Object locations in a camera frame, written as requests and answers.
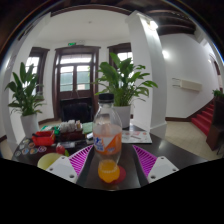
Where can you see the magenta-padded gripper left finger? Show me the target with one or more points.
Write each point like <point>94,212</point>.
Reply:
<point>63,166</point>

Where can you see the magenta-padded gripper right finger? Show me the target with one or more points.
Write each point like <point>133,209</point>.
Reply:
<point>161,166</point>

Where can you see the orange soda plastic bottle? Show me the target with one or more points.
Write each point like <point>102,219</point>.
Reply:
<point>107,140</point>

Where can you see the pale yellow cup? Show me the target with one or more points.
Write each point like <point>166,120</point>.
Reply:
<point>46,160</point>

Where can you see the small red ball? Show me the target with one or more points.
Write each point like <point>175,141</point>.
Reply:
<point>60,149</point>

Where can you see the red plastic basket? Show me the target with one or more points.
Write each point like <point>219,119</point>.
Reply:
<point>43,138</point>

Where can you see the printed paper magazine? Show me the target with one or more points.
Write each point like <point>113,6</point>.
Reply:
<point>138,136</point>

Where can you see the tray of small cups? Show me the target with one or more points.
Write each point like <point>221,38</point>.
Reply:
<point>70,128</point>

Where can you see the flat round red coaster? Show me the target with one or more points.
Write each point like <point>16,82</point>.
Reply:
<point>122,175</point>

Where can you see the green book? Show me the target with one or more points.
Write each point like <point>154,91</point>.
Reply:
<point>87,127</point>

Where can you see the black chair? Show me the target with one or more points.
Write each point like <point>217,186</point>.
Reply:
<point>75,110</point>

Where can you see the red carpeted staircase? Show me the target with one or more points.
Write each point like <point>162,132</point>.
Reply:
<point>204,118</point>

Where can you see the potted green plant white pot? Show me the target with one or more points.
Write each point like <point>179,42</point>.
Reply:
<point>123,85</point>
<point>25,93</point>

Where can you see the brown wooden double door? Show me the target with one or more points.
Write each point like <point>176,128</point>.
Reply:
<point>75,76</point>

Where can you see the brown framed window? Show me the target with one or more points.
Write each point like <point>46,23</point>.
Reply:
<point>32,63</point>
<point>124,56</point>

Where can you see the green exit sign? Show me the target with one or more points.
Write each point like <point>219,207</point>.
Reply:
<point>71,44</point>

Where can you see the white wall heater unit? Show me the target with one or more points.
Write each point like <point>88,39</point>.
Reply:
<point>188,85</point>

